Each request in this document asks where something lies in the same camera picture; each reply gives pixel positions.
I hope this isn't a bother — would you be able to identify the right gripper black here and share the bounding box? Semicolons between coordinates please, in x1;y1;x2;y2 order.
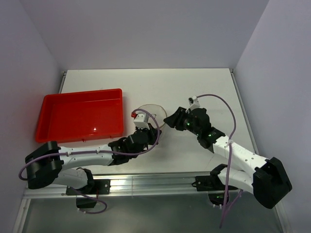
163;106;201;136

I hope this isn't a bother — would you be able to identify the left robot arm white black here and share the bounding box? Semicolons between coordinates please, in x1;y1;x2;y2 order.
19;124;162;194

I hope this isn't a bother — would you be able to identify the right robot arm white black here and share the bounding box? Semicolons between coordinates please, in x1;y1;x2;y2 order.
164;107;293;209

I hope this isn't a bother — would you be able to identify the red plastic tray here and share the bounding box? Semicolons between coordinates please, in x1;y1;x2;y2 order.
35;88;124;143

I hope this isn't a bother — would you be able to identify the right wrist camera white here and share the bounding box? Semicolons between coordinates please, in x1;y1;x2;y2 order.
186;96;200;113

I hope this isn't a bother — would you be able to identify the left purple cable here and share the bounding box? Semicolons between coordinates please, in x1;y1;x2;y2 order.
18;109;162;181

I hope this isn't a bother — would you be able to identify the purple cable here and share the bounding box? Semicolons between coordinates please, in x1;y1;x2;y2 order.
18;109;162;181
194;93;243;229

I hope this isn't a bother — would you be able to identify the aluminium frame rail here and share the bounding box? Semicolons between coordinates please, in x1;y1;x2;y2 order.
23;170;279;200

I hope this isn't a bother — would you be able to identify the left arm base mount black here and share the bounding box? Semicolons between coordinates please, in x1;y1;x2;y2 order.
65;179;110;211

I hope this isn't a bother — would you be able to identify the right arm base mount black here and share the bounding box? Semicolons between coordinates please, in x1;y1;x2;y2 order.
191;175;229;207

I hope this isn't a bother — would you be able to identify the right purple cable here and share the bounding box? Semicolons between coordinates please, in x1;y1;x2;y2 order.
194;93;243;229

